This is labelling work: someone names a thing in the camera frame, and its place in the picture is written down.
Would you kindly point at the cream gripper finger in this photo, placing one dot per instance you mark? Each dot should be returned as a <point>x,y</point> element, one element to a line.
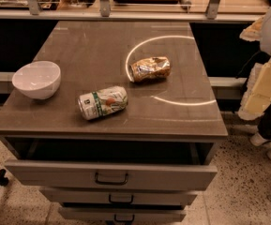
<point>257,98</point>

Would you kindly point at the green white 7up can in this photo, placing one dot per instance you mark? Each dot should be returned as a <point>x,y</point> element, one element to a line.
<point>103,102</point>

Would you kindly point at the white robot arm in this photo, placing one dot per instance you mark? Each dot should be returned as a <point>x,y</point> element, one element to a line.
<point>260,31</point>

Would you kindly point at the white ceramic bowl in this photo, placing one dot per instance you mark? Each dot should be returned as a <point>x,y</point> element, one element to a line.
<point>38,80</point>

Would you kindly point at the crumpled gold chip bag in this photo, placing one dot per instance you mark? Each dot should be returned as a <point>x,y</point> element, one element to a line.
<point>149,69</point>

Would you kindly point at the grey drawer cabinet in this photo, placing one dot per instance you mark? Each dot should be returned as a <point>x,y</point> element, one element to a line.
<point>169,121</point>

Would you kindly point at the bottom grey drawer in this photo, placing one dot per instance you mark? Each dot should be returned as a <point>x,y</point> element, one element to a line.
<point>122,214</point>

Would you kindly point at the grey drawer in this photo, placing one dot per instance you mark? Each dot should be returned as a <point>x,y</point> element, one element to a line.
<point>122,214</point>
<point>110,196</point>
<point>110,175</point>

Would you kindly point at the top grey drawer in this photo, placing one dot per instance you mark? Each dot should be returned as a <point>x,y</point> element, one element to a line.
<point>110,175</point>

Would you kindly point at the middle grey drawer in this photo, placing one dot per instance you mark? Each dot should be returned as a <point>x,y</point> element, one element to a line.
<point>110,196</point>

